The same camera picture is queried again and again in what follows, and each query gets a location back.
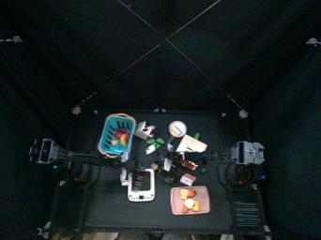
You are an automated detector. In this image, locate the orange toy fruit slice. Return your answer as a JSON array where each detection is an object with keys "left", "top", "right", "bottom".
[{"left": 119, "top": 133, "right": 131, "bottom": 147}]

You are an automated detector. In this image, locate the small pink white toy box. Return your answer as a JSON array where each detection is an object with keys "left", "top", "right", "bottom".
[{"left": 179, "top": 172, "right": 198, "bottom": 188}]

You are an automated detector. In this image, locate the white brown toy carton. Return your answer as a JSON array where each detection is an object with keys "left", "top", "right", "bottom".
[{"left": 133, "top": 120, "right": 157, "bottom": 141}]

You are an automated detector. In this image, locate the red purple toy fruit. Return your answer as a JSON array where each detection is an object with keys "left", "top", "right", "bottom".
[{"left": 114, "top": 127, "right": 130, "bottom": 141}]

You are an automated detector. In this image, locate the red white toy sushi piece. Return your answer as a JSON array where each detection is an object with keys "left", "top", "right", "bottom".
[{"left": 179, "top": 159, "right": 199, "bottom": 172}]

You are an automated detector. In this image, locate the white round toy pan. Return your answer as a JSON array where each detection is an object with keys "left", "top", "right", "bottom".
[{"left": 165, "top": 120, "right": 189, "bottom": 150}]

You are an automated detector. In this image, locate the green toy leaf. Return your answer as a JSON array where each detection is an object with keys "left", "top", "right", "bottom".
[{"left": 146, "top": 137, "right": 167, "bottom": 150}]

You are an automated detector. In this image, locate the teal basket with orange rim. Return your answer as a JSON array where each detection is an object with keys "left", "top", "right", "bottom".
[{"left": 96, "top": 112, "right": 138, "bottom": 158}]

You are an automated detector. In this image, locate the pink plastic tray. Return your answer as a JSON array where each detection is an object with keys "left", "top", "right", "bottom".
[{"left": 170, "top": 185, "right": 211, "bottom": 217}]

